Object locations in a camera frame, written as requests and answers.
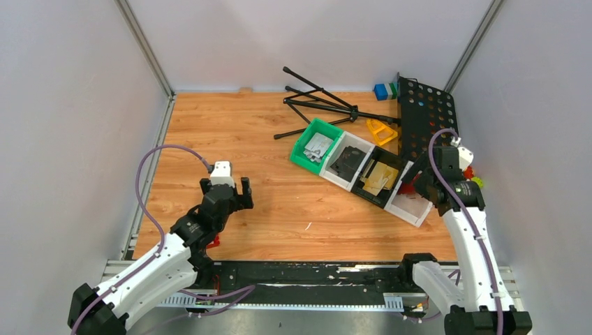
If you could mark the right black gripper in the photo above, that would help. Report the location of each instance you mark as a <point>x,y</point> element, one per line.
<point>418,181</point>

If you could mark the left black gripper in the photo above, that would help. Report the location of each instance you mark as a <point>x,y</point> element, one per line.
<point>243,201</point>

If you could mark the red leather card holder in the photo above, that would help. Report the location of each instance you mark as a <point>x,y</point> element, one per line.
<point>406,188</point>

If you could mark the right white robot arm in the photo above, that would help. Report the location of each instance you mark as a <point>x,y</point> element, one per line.
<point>483,304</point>

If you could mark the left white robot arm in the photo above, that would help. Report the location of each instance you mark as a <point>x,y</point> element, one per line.
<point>177,262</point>

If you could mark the colourful small toy pile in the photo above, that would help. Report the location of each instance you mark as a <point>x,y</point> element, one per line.
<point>470,175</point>

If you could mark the red building brick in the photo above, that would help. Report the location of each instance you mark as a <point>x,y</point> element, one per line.
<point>214,243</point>

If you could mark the black perforated metal panel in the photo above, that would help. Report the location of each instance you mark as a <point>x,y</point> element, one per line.
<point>423,111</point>

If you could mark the white bin at end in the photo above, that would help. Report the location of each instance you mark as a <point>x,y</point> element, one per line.
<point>409,207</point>

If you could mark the yellow plastic triangle piece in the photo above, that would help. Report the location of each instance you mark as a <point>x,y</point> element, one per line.
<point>381,133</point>

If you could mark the green toy block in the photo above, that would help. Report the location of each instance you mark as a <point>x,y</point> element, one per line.
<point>394,89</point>

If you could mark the blue toy block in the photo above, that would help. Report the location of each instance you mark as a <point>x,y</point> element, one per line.
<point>383,92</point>

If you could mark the white bin with black parts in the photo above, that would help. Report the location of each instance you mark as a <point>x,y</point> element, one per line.
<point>346,139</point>

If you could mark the black parts in bin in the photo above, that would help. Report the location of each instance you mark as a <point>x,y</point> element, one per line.
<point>347,163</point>

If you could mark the grey metal parts in bin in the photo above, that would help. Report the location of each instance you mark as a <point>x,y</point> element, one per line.
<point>316,148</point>

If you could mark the green plastic bin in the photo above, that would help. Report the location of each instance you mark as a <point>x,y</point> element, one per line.
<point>316,126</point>

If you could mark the black folding tripod stand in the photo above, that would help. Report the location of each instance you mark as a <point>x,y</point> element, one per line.
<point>320,99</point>

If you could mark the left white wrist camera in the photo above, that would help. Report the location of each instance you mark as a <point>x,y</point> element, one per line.
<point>222,174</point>

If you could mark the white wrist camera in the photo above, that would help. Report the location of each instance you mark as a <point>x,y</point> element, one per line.
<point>465,155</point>
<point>222,174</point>

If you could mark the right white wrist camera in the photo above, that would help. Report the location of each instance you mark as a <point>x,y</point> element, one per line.
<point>465,155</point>

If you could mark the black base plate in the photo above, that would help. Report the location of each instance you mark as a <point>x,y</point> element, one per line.
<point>301,283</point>

